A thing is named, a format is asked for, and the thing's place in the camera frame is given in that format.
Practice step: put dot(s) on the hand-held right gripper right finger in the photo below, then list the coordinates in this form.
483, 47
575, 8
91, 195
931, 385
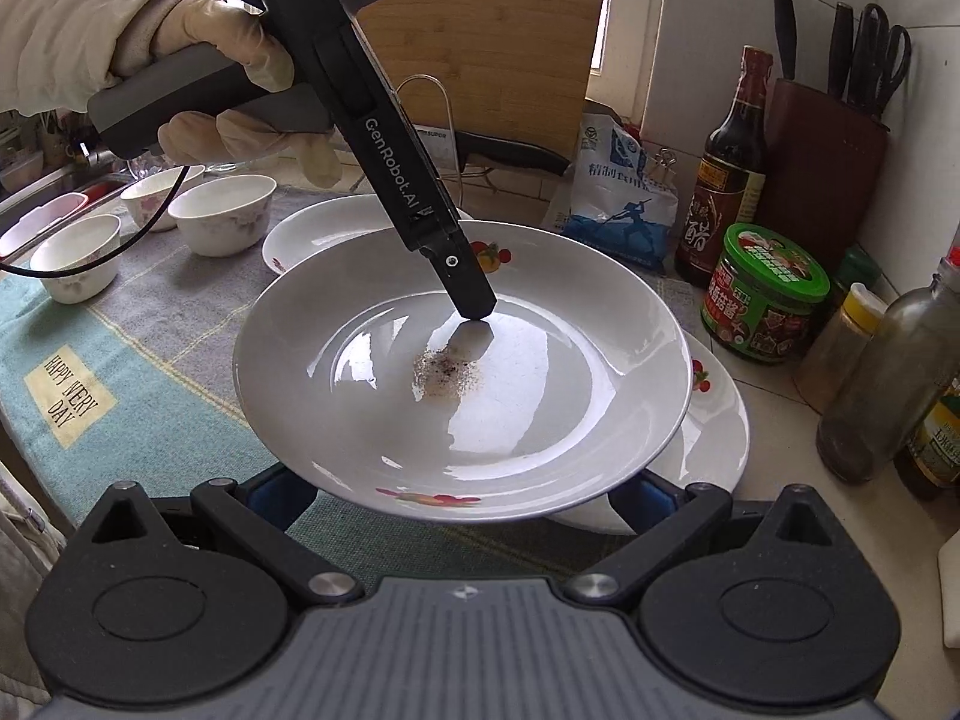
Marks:
664, 501

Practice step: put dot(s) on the grey checked table cloth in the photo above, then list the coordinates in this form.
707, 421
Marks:
150, 330

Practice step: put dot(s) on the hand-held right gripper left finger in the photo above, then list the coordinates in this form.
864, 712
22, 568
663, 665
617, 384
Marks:
270, 499

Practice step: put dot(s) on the clear oil bottle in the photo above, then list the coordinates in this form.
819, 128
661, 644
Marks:
877, 405

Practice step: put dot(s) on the person's left forearm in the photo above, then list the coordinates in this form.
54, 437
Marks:
52, 15

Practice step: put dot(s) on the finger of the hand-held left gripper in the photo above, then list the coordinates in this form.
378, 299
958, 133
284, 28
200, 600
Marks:
465, 277

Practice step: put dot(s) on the black kitchen scissors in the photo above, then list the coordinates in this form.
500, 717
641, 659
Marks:
877, 101

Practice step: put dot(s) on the brown knife block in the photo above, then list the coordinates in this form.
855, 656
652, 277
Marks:
817, 165

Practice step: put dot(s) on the dark vinegar bottle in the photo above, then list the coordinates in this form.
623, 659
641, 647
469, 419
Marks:
724, 187

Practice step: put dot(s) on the yellow-labelled oil bottle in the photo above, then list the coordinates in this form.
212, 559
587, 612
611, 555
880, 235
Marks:
941, 450

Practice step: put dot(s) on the pink and white basin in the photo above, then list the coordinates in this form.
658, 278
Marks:
37, 221

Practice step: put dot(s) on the yellow-lidded spice jar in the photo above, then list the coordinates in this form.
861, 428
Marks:
836, 360

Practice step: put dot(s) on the wooden cutting board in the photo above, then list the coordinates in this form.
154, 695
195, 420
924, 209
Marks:
510, 67

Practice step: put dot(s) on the person's left hand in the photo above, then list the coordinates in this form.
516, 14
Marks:
210, 22

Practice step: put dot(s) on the white floral plate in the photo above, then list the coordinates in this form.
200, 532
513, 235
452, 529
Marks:
322, 229
712, 450
360, 405

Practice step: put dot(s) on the green-lidded sauce jar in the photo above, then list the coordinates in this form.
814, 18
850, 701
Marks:
761, 307

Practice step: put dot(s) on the white and blue salt bag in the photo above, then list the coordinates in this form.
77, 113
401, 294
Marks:
622, 225

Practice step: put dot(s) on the green-capped bottle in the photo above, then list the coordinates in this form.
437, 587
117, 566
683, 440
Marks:
855, 270

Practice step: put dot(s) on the binder clip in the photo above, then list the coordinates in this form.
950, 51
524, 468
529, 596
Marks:
664, 169

